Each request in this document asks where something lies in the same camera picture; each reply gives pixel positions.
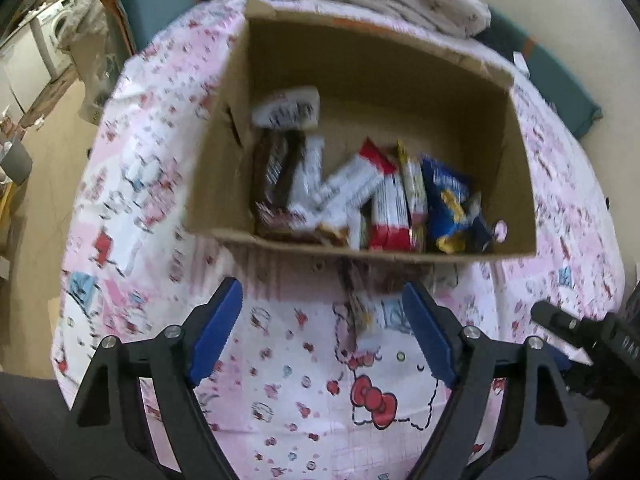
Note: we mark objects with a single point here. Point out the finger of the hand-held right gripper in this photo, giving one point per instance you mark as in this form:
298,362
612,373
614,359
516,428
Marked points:
555,320

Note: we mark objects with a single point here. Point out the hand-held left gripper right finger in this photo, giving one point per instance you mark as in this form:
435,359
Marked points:
430,330

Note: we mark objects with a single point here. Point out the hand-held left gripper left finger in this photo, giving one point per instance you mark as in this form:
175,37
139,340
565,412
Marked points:
215,330

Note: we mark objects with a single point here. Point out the dark white snack packet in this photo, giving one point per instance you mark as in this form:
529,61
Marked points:
362,320

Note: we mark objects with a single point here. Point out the cardboard box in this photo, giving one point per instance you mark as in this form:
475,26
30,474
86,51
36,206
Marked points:
375,85

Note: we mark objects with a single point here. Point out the pink cartoon cat printed blanket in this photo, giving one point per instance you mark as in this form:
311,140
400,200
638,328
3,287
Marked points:
275,360

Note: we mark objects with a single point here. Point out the red white snack packet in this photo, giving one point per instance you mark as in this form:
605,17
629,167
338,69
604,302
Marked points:
390,210

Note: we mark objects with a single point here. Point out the brown snack bar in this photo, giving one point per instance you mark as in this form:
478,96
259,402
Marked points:
272,170
285,221

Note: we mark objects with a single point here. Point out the blue snack packet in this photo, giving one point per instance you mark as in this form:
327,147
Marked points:
447,200

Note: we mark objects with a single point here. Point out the yellow edged snack packet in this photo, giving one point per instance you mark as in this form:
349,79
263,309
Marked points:
414,185

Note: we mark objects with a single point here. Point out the long white red-end snack packet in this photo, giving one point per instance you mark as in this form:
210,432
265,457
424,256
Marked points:
350,180

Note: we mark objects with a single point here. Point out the small white snack packet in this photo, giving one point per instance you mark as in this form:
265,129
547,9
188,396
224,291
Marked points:
287,107

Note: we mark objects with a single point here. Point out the teal sofa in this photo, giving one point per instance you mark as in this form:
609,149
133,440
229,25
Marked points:
555,75

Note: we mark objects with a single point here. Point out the grey bin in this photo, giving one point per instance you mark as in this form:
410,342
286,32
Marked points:
15,160

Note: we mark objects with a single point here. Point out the white cabinet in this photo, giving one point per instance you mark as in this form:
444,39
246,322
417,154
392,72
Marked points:
20,75

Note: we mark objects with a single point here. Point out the grey patterned cloth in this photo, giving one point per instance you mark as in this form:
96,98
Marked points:
87,20

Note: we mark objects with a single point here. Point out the white washing machine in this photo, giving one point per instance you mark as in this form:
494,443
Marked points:
55,35

